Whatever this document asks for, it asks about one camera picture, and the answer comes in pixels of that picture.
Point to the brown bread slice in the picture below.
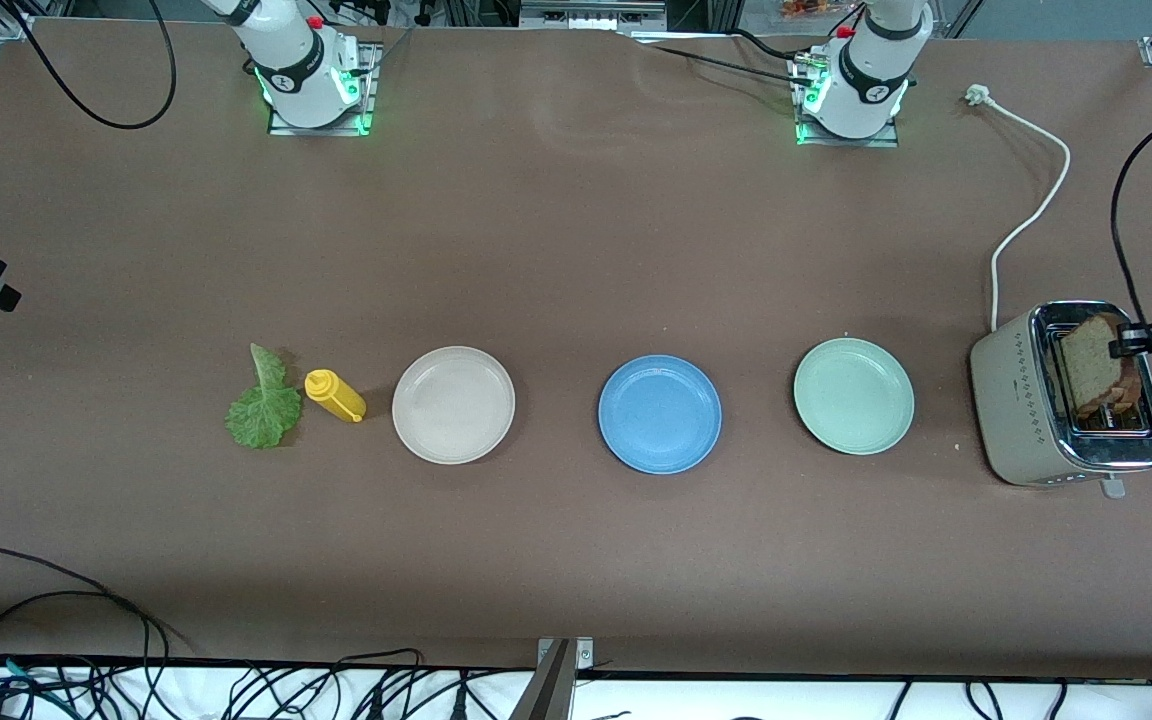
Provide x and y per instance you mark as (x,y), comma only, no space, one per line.
(1131,395)
(1086,360)

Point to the green lettuce leaf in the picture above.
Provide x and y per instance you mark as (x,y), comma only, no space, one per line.
(261,415)

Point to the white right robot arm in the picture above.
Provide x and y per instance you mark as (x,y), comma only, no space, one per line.
(286,50)

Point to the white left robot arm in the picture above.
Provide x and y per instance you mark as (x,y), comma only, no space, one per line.
(866,80)

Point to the pale green round plate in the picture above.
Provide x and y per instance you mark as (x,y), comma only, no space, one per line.
(854,396)

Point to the blue round plate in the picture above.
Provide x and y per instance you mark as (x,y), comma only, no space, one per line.
(660,415)

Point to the beige round plate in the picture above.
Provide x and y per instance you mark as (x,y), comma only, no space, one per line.
(453,405)

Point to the beige chrome toaster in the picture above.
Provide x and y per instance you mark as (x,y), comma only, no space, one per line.
(1011,400)

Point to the yellow mustard squeeze bottle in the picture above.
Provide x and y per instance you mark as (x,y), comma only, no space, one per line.
(336,398)

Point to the orange packet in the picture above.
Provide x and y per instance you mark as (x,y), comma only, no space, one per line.
(806,10)

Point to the grey power strip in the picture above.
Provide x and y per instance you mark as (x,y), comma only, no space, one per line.
(591,15)

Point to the grey metal strut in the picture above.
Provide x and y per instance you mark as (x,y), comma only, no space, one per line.
(544,695)

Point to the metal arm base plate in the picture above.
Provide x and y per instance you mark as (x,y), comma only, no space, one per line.
(841,143)
(366,90)

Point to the metal table edge bracket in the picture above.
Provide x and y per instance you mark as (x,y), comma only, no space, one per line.
(584,655)

